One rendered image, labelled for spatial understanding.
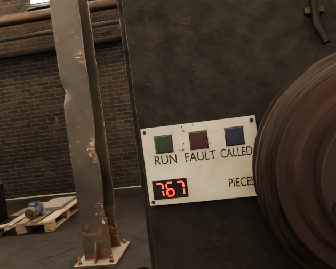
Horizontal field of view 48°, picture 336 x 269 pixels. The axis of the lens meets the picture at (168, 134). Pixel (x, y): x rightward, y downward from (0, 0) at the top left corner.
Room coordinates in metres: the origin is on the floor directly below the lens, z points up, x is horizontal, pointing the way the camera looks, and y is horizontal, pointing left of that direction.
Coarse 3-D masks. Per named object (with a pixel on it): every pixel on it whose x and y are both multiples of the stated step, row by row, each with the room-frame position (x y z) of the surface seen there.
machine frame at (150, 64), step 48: (144, 0) 0.87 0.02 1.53; (192, 0) 0.86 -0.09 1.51; (240, 0) 0.85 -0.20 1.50; (288, 0) 0.83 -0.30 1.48; (144, 48) 0.87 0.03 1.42; (192, 48) 0.86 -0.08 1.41; (240, 48) 0.85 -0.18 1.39; (288, 48) 0.83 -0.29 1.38; (144, 96) 0.88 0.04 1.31; (192, 96) 0.86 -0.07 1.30; (240, 96) 0.85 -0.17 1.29; (144, 192) 0.96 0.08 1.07; (192, 240) 0.87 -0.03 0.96; (240, 240) 0.85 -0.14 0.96
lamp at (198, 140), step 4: (196, 132) 0.84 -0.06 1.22; (200, 132) 0.84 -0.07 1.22; (204, 132) 0.84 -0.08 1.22; (192, 136) 0.84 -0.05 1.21; (196, 136) 0.84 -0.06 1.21; (200, 136) 0.84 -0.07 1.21; (204, 136) 0.84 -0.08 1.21; (192, 140) 0.84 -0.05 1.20; (196, 140) 0.84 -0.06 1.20; (200, 140) 0.84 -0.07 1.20; (204, 140) 0.84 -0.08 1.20; (192, 144) 0.84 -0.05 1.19; (196, 144) 0.84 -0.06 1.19; (200, 144) 0.84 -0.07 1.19; (204, 144) 0.84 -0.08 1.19; (192, 148) 0.84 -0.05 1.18
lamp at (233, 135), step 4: (232, 128) 0.83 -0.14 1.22; (236, 128) 0.83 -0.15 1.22; (240, 128) 0.82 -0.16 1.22; (228, 132) 0.83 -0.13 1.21; (232, 132) 0.83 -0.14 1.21; (236, 132) 0.83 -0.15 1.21; (240, 132) 0.83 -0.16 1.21; (228, 136) 0.83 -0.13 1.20; (232, 136) 0.83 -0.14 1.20; (236, 136) 0.83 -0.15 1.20; (240, 136) 0.83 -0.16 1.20; (228, 140) 0.83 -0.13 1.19; (232, 140) 0.83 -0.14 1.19; (236, 140) 0.83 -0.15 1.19; (240, 140) 0.83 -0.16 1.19; (228, 144) 0.83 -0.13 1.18; (232, 144) 0.83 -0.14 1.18
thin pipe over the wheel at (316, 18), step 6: (312, 0) 0.81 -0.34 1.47; (312, 6) 0.81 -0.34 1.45; (318, 6) 0.80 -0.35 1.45; (306, 12) 0.82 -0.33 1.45; (312, 12) 0.81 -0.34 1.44; (318, 12) 0.80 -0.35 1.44; (312, 18) 0.81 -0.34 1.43; (318, 18) 0.80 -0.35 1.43; (312, 24) 0.81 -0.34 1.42; (318, 24) 0.80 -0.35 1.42; (318, 30) 0.80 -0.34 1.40; (324, 30) 0.80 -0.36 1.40; (324, 36) 0.79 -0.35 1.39; (324, 42) 0.80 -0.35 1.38
